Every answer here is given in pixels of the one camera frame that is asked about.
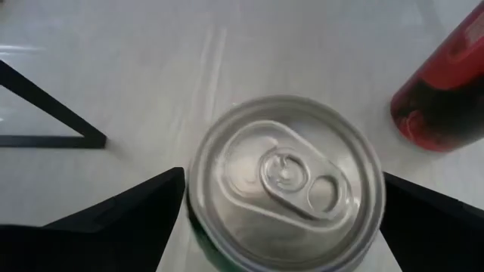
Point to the wooden shelf with black frame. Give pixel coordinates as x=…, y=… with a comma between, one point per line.
x=53, y=141

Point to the red Coca-Cola original taste can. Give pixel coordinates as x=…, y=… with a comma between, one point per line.
x=442, y=94

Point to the green Sprite can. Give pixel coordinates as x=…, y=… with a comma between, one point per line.
x=283, y=181

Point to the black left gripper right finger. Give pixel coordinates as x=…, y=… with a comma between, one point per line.
x=435, y=234

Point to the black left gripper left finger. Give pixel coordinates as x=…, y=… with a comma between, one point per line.
x=113, y=234

